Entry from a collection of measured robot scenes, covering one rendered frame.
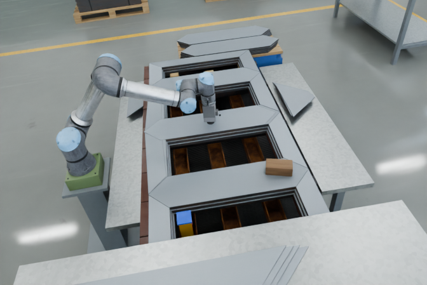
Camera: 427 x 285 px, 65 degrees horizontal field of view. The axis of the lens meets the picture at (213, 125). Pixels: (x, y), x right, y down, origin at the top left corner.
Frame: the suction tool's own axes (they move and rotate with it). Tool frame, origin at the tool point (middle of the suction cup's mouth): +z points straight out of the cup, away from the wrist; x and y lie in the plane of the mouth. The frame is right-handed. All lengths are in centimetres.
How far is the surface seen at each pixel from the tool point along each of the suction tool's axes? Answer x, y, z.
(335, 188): -61, -38, 10
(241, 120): -16.9, 0.3, -1.3
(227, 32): -7, 120, 0
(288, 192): -37, -48, 1
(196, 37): 18, 113, 0
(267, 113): -31.6, 6.0, -1.3
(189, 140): 11.2, -12.2, 1.4
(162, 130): 25.9, -6.5, -1.3
